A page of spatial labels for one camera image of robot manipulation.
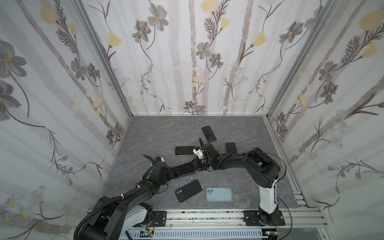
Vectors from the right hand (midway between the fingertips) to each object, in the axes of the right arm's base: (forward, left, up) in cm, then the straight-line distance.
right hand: (184, 163), depth 87 cm
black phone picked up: (+12, +1, -5) cm, 13 cm away
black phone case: (-14, -3, -6) cm, 15 cm away
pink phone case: (+8, 0, -5) cm, 10 cm away
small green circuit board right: (-33, -44, -2) cm, 55 cm away
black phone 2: (+30, -17, -10) cm, 35 cm away
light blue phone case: (-15, -20, -5) cm, 26 cm away
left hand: (-1, +7, -3) cm, 8 cm away
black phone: (-2, +1, -3) cm, 4 cm away
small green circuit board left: (-35, +16, -7) cm, 39 cm away
